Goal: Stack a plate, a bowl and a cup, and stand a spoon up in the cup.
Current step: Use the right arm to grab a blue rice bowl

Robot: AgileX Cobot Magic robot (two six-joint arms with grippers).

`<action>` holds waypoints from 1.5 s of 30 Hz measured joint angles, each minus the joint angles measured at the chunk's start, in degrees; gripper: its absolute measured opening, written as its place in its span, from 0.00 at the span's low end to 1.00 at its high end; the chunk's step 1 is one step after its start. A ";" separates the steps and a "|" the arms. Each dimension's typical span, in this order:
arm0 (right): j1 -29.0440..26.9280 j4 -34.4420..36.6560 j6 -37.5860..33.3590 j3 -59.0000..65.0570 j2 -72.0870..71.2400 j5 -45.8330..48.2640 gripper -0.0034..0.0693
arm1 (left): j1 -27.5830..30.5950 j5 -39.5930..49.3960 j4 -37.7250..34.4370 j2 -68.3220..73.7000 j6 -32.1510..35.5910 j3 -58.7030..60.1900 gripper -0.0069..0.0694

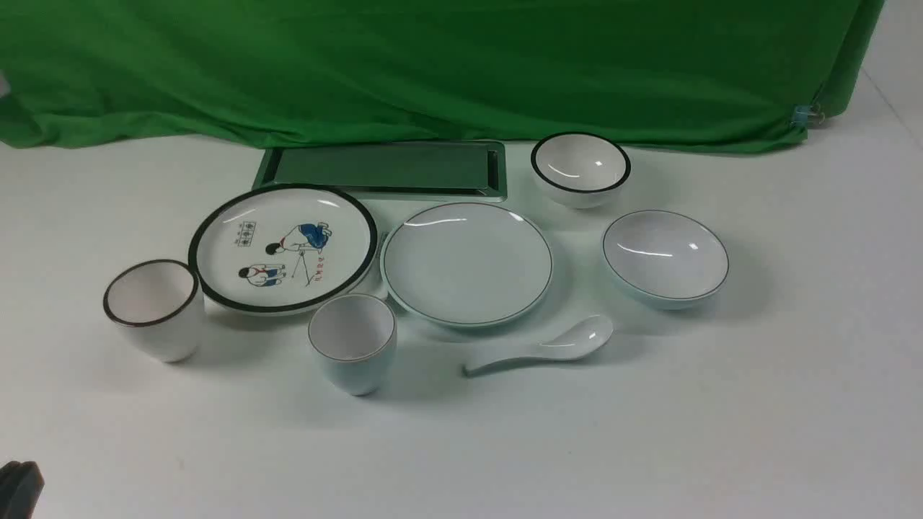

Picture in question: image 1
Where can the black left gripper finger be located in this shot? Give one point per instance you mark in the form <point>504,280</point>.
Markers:
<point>21,486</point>

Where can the pale blue cup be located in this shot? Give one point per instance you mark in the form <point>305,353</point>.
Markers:
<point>354,338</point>

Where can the pale blue ceramic spoon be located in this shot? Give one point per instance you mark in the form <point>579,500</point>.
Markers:
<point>577,342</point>

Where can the pale blue bowl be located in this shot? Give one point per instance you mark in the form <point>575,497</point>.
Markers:
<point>663,259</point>

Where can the white cup black rim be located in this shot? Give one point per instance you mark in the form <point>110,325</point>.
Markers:
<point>158,306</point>

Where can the illustrated plate black rim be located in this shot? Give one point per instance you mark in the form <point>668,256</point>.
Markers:
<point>283,250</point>

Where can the metal rectangular table hatch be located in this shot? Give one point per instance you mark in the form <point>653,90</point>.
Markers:
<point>408,170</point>

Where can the pale blue plate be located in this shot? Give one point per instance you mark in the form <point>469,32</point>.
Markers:
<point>467,265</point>

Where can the white bowl black rim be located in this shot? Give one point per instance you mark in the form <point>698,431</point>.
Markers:
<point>580,170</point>

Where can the green backdrop cloth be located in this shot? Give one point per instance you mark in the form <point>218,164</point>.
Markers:
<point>703,76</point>

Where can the blue binder clip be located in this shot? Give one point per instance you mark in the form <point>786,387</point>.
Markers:
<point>808,116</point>

